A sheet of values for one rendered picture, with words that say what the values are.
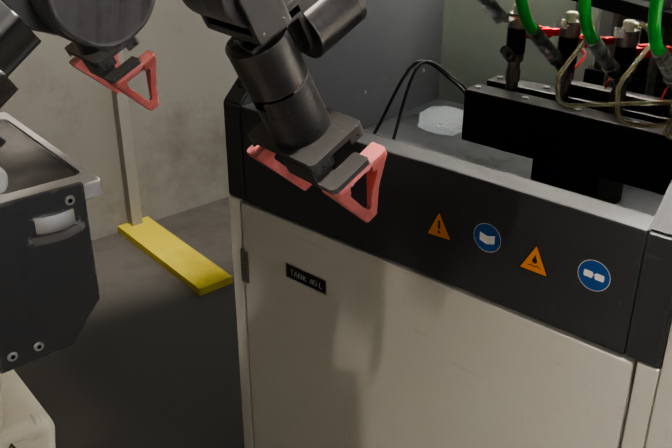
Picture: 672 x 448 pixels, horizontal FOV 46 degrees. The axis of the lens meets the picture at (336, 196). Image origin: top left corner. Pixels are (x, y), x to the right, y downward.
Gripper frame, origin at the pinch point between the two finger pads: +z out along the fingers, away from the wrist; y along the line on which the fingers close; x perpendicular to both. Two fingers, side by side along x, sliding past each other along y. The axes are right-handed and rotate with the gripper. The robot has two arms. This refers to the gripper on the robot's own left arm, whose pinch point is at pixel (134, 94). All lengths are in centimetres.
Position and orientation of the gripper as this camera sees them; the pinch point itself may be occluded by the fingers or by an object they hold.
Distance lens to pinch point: 113.7
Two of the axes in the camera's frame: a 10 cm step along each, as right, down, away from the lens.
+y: -6.4, -3.2, 6.9
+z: 3.5, 6.8, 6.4
